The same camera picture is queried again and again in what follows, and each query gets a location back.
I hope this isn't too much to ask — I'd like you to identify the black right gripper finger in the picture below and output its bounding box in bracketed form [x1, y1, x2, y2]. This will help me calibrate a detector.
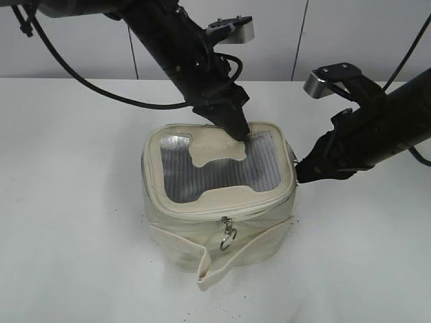
[296, 149, 355, 184]

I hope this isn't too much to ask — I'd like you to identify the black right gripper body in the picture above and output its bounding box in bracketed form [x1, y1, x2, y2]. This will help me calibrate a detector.
[312, 80, 404, 173]

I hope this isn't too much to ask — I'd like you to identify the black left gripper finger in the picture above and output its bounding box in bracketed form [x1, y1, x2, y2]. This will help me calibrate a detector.
[192, 103, 250, 141]

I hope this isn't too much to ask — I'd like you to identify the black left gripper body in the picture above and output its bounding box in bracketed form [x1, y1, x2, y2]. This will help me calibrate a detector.
[147, 20, 249, 110]

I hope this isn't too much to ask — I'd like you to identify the cream zippered bag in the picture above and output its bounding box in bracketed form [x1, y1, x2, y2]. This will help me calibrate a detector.
[141, 122, 297, 291]

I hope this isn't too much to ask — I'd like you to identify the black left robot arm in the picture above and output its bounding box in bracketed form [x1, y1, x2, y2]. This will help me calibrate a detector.
[23, 1, 253, 141]

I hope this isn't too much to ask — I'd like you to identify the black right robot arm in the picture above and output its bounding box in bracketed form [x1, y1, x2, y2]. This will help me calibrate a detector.
[296, 70, 430, 183]

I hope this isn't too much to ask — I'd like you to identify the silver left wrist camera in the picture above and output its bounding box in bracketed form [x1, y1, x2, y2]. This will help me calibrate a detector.
[205, 15, 255, 44]

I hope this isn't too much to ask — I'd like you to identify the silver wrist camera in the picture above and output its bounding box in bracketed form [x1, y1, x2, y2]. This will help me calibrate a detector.
[205, 15, 255, 44]
[303, 63, 362, 102]

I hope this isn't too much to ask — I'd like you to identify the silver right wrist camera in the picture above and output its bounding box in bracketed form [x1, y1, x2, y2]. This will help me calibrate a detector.
[303, 63, 362, 102]

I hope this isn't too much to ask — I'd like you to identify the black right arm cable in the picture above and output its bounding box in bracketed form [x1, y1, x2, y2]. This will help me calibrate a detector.
[382, 9, 431, 166]

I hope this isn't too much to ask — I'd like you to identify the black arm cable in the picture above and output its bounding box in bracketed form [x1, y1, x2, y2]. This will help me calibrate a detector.
[382, 9, 431, 166]
[11, 0, 195, 110]

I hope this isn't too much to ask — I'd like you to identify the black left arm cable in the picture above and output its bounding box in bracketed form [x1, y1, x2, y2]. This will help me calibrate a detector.
[11, 0, 195, 110]

